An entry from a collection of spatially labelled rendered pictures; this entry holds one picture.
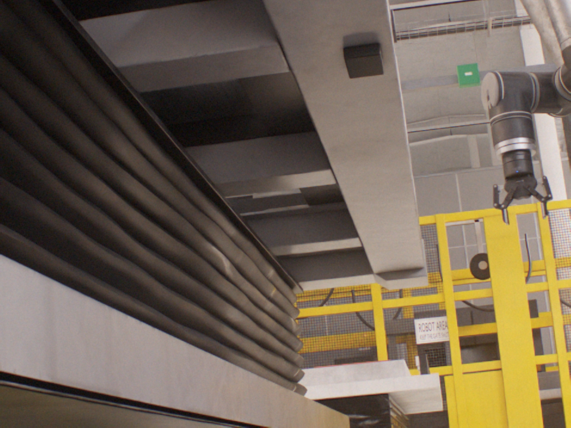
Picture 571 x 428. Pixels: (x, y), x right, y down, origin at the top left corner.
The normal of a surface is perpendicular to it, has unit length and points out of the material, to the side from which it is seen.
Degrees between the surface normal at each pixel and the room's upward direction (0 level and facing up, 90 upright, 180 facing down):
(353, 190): 180
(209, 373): 90
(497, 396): 90
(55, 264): 115
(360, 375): 90
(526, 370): 90
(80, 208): 132
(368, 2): 180
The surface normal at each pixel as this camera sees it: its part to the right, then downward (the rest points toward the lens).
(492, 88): -0.96, 0.00
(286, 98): 0.07, 0.96
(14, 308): 0.98, -0.11
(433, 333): -0.16, -0.26
